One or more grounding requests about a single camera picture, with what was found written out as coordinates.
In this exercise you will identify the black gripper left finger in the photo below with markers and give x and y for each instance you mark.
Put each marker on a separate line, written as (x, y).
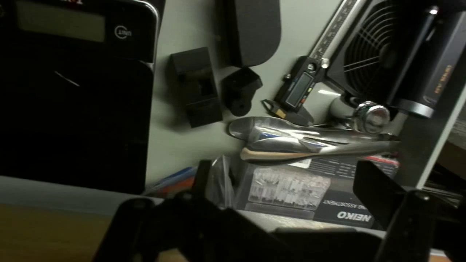
(193, 228)

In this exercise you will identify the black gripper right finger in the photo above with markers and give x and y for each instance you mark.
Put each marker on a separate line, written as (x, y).
(422, 228)

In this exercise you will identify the medium black plastic block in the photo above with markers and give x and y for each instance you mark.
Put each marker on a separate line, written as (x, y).
(196, 88)

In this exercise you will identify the small black plastic block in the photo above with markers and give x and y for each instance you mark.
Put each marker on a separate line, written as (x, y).
(240, 92)

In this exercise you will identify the clear plastic parts bag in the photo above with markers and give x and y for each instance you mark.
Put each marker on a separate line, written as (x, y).
(218, 180)

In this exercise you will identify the Neiko spring assortment box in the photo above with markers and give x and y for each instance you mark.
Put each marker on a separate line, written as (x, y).
(310, 194)

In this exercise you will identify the round silver knob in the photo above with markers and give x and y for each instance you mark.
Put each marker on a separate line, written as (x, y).
(372, 117)

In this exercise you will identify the shiny metal spoon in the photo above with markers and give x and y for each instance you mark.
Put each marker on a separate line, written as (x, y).
(291, 136)

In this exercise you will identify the black Taylor digital scale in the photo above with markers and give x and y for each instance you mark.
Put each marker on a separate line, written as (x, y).
(72, 121)

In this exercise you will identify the black cylindrical tool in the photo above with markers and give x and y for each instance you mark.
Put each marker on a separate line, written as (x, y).
(436, 63)

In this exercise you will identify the digital caliper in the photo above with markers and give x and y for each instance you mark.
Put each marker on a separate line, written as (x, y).
(300, 88)

